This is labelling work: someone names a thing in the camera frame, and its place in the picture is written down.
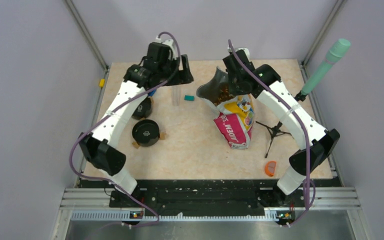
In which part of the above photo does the small wooden block near bowl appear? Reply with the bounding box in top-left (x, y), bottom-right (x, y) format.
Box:
top-left (159, 132), bottom-right (167, 140)

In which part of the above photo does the black mini tripod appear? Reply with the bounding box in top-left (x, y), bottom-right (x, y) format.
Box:
top-left (256, 121), bottom-right (291, 158)

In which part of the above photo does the orange plastic piece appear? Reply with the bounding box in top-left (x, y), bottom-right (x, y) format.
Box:
top-left (264, 161), bottom-right (277, 177)

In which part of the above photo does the black pet bowl near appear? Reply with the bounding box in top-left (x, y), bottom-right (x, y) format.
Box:
top-left (131, 119), bottom-right (160, 147)

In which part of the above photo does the blue block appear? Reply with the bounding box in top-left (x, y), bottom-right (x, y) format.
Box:
top-left (148, 90), bottom-right (156, 97)

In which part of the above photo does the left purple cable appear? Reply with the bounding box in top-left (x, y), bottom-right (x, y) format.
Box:
top-left (69, 31), bottom-right (181, 228)

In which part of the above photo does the teal block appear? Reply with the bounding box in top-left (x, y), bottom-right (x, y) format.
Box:
top-left (184, 95), bottom-right (195, 102)

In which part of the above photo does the clear plastic scoop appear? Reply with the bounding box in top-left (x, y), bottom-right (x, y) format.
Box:
top-left (171, 86), bottom-right (181, 107)

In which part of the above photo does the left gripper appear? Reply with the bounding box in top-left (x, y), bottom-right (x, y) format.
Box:
top-left (158, 54), bottom-right (194, 87)

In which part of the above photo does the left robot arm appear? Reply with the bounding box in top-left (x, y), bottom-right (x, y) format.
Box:
top-left (79, 38), bottom-right (194, 207)

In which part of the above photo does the mint green microphone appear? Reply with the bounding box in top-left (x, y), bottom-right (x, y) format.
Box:
top-left (294, 38), bottom-right (351, 102)

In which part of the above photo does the pet food bag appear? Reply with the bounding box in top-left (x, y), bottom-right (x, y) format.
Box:
top-left (196, 67), bottom-right (255, 150)

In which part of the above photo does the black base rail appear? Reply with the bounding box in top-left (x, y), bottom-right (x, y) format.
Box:
top-left (105, 179), bottom-right (304, 217)

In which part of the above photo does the black pet bowl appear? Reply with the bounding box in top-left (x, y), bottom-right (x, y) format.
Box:
top-left (131, 119), bottom-right (160, 147)
top-left (132, 96), bottom-right (154, 120)

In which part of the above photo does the black pet bowl far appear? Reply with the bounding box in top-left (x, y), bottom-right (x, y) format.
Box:
top-left (132, 96), bottom-right (154, 120)

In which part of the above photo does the yellow block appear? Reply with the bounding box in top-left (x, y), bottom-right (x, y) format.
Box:
top-left (99, 78), bottom-right (106, 88)

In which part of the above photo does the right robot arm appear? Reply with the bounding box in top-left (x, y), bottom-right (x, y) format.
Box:
top-left (223, 48), bottom-right (340, 206)

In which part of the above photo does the small wooden block front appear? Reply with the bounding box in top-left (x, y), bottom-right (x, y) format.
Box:
top-left (132, 142), bottom-right (140, 149)

